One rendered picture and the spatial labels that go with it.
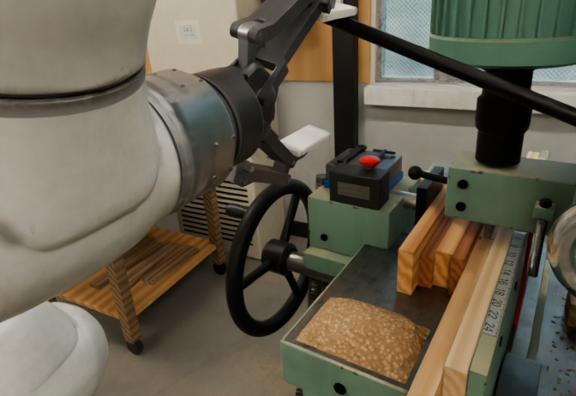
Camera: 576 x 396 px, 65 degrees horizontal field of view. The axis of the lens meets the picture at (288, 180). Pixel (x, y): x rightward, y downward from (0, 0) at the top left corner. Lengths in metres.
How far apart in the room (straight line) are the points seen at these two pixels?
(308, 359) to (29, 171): 0.39
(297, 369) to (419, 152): 1.64
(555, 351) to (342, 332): 0.32
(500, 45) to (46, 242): 0.42
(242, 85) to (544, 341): 0.55
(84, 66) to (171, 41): 2.00
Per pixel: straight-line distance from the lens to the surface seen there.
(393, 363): 0.49
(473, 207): 0.60
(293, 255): 0.80
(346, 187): 0.66
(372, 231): 0.67
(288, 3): 0.38
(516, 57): 0.49
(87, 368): 0.73
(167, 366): 1.86
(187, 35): 2.12
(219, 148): 0.29
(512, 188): 0.58
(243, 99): 0.32
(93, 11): 0.17
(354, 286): 0.60
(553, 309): 0.79
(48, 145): 0.19
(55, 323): 0.71
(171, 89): 0.28
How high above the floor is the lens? 1.26
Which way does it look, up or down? 23 degrees down
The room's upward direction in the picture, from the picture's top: 4 degrees counter-clockwise
